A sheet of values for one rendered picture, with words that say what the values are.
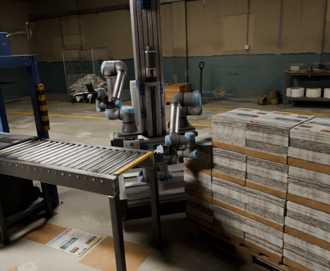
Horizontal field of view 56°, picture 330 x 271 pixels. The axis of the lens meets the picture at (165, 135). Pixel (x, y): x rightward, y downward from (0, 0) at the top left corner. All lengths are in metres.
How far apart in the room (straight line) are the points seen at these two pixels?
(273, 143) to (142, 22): 1.66
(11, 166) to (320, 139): 2.08
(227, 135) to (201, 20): 7.32
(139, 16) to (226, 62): 6.31
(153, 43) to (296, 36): 6.16
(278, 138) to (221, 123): 0.43
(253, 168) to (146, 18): 1.67
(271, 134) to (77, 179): 1.26
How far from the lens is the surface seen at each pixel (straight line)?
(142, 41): 2.96
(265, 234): 2.28
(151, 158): 2.30
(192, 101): 2.45
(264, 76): 8.87
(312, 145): 1.90
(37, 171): 2.35
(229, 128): 2.17
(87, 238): 2.87
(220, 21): 9.15
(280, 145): 1.98
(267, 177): 2.09
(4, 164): 2.62
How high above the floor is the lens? 1.53
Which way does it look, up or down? 16 degrees down
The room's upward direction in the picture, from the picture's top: 3 degrees counter-clockwise
